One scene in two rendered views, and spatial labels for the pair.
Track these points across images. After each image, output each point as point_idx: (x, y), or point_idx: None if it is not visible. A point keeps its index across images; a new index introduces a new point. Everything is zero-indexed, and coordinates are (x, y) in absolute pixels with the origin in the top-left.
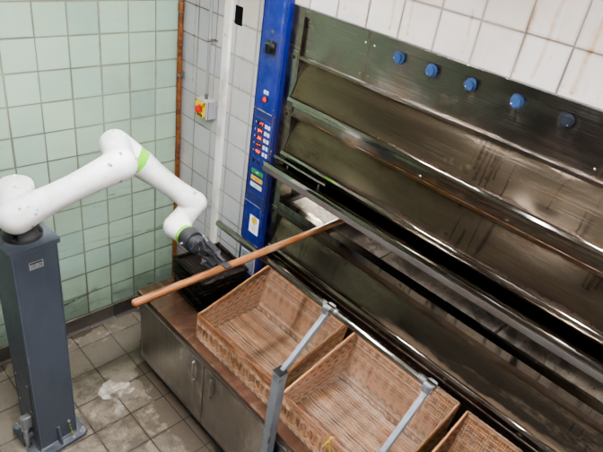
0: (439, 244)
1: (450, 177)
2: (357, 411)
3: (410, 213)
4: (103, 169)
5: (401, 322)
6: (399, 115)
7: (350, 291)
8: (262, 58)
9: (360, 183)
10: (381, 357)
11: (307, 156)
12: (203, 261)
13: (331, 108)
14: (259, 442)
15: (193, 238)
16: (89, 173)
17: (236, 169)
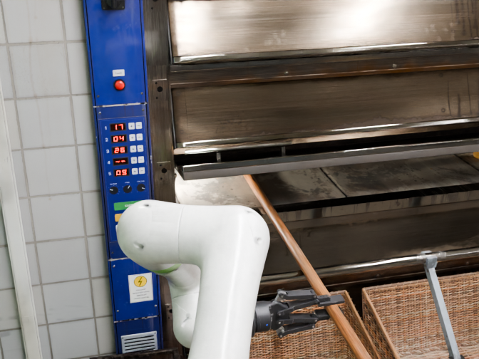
0: (448, 122)
1: (446, 43)
2: None
3: (397, 113)
4: (256, 255)
5: (408, 243)
6: (349, 8)
7: (333, 259)
8: (95, 23)
9: (318, 117)
10: (403, 296)
11: (222, 129)
12: (283, 330)
13: (250, 42)
14: None
15: (258, 308)
16: (246, 277)
17: (65, 230)
